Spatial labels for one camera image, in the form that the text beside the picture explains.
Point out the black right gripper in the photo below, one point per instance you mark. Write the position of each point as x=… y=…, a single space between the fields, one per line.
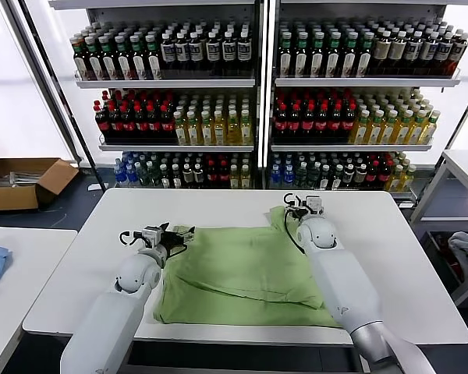
x=296 y=212

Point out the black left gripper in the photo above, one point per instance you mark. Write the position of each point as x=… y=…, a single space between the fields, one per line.
x=173 y=243

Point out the light green polo shirt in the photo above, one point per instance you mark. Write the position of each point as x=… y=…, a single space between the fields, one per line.
x=238 y=269

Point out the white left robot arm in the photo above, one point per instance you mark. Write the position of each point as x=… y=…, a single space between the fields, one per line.
x=113 y=311

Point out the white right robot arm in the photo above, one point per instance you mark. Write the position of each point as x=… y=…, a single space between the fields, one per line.
x=343 y=288

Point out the blue water bottle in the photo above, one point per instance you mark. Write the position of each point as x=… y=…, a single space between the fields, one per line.
x=288 y=176
x=275 y=176
x=119 y=174
x=130 y=174

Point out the red cap cola bottle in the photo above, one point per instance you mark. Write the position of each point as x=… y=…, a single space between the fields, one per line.
x=371 y=176
x=334 y=124
x=294 y=124
x=153 y=124
x=114 y=124
x=281 y=124
x=211 y=174
x=321 y=124
x=127 y=124
x=348 y=124
x=140 y=124
x=101 y=124
x=223 y=174
x=307 y=124
x=166 y=124
x=383 y=176

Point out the white pole foot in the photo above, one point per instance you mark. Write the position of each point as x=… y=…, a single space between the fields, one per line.
x=94 y=187

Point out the grey shelf unit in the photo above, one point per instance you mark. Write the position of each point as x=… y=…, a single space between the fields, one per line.
x=355 y=82
x=160 y=83

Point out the dark bottle green neck label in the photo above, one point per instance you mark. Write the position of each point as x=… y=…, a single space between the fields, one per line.
x=285 y=59
x=364 y=59
x=317 y=59
x=125 y=63
x=110 y=63
x=301 y=59
x=139 y=63
x=95 y=63
x=154 y=63
x=82 y=61
x=349 y=59
x=333 y=59

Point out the dark red cloth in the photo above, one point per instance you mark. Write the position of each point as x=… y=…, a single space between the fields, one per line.
x=450 y=256

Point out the clear plastic packets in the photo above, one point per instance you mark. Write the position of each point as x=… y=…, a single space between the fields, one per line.
x=23 y=178

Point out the open cardboard box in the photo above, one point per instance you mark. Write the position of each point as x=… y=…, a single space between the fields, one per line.
x=11 y=197

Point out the dark bottle white blue label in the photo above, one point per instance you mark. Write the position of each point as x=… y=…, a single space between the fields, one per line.
x=412 y=50
x=167 y=51
x=228 y=51
x=182 y=51
x=458 y=50
x=443 y=50
x=244 y=51
x=427 y=50
x=195 y=51
x=213 y=51

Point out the dark bottle beige label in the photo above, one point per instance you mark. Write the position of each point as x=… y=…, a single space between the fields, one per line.
x=396 y=50
x=381 y=50

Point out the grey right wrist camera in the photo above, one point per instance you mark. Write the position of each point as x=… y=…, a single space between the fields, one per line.
x=315 y=204

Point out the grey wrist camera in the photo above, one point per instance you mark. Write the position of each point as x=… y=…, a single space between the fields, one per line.
x=315 y=204
x=152 y=235

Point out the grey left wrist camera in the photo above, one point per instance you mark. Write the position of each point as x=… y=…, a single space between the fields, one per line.
x=152 y=235

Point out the white frame side table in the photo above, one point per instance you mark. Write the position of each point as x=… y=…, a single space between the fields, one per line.
x=464 y=163

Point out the thin dark frame pole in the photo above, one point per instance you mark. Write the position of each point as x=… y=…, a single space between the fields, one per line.
x=459 y=121

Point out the black slanted frame pole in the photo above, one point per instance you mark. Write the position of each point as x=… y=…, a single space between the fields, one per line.
x=55 y=79

